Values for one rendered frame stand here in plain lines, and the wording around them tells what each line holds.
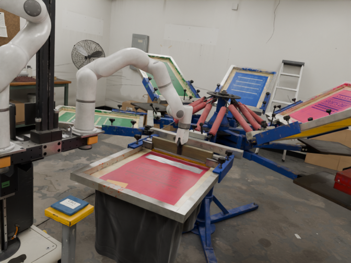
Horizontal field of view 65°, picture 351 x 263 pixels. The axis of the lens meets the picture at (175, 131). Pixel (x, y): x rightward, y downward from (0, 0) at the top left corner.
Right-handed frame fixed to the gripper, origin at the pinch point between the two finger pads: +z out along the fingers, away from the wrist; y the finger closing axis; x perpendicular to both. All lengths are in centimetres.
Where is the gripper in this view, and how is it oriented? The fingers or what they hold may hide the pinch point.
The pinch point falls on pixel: (180, 150)
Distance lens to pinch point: 171.6
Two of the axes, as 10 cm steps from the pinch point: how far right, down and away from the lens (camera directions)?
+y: -4.2, 1.9, -8.9
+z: -1.3, 9.6, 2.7
